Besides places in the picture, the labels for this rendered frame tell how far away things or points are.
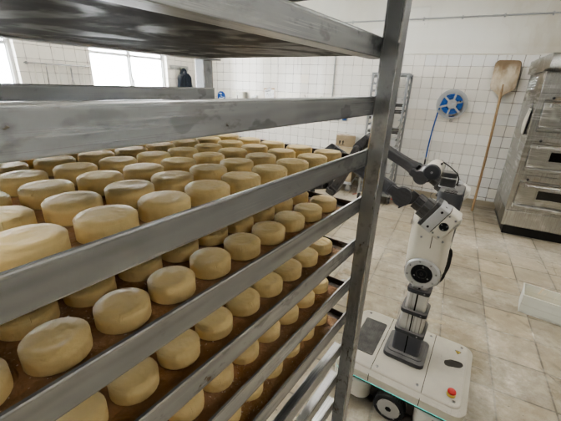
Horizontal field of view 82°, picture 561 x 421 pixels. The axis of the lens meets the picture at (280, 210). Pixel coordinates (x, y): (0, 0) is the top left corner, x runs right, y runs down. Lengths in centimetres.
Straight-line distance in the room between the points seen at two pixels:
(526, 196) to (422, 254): 317
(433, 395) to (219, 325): 158
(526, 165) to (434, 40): 218
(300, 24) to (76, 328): 36
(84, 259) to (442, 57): 546
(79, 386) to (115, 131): 18
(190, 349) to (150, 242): 18
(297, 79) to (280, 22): 574
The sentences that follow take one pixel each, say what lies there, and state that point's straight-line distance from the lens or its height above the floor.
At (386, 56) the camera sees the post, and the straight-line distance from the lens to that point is 60.
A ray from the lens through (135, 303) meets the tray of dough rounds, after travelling 35.
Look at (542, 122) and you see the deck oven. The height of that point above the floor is 134.
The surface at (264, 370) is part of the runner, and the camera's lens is 52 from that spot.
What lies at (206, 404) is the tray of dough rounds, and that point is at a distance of 51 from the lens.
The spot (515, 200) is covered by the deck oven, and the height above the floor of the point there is 44.
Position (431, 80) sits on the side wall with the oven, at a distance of 556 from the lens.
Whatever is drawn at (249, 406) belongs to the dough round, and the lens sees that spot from 62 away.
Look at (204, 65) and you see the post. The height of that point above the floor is 165.
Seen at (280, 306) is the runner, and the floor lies 133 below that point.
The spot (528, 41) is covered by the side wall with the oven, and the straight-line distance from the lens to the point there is 561.
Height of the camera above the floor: 162
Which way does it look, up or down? 21 degrees down
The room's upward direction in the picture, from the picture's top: 2 degrees clockwise
